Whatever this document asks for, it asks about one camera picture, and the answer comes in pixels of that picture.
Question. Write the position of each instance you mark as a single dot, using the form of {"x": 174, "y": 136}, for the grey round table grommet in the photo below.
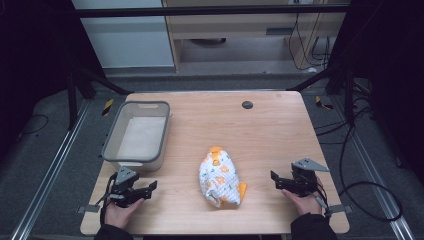
{"x": 247, "y": 105}

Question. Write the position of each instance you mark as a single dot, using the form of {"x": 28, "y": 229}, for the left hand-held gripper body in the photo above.
{"x": 124, "y": 186}

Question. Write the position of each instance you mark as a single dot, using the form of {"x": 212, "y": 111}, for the white orange printed cloth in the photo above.
{"x": 218, "y": 180}

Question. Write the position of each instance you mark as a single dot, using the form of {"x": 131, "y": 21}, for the black yellow floor tape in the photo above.
{"x": 107, "y": 107}
{"x": 322, "y": 103}

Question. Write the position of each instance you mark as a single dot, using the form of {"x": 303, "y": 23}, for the aluminium floor rail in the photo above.
{"x": 373, "y": 170}
{"x": 50, "y": 170}

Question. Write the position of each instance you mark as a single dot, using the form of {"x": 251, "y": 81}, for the person's right hand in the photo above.
{"x": 303, "y": 204}

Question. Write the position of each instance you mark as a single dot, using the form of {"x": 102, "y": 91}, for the black horizontal frame bar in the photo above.
{"x": 206, "y": 10}

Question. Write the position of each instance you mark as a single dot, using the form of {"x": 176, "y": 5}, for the person's left hand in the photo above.
{"x": 120, "y": 215}

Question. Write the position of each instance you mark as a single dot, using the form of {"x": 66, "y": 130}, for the black metal frame stand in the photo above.
{"x": 71, "y": 100}
{"x": 348, "y": 93}

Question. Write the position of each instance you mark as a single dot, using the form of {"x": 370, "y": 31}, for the grey metal table bracket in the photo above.
{"x": 340, "y": 209}
{"x": 87, "y": 209}

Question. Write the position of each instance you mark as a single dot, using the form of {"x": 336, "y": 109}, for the light wooden desk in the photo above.
{"x": 233, "y": 30}

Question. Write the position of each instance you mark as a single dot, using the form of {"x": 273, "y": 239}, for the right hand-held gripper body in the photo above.
{"x": 305, "y": 178}

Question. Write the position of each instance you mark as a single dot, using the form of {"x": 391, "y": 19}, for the white cabinet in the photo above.
{"x": 126, "y": 40}

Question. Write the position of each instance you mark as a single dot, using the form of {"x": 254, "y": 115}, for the grey plastic bin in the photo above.
{"x": 138, "y": 136}

